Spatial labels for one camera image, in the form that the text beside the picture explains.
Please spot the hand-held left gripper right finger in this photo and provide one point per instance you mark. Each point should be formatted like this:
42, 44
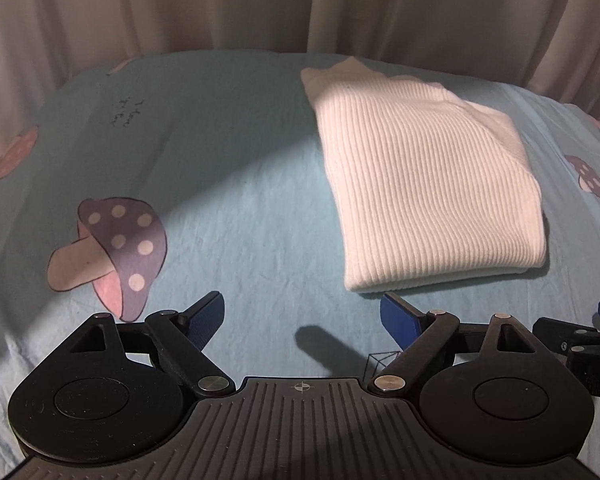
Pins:
399, 321

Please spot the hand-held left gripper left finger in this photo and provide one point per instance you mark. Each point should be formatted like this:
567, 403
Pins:
206, 317

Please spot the cream pleated curtain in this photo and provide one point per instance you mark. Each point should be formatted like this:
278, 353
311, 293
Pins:
230, 5

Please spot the light blue mushroom print bedsheet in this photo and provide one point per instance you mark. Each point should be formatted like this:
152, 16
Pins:
230, 170

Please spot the white ribbed knit sweater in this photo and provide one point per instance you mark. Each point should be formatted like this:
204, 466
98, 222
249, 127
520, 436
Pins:
420, 180

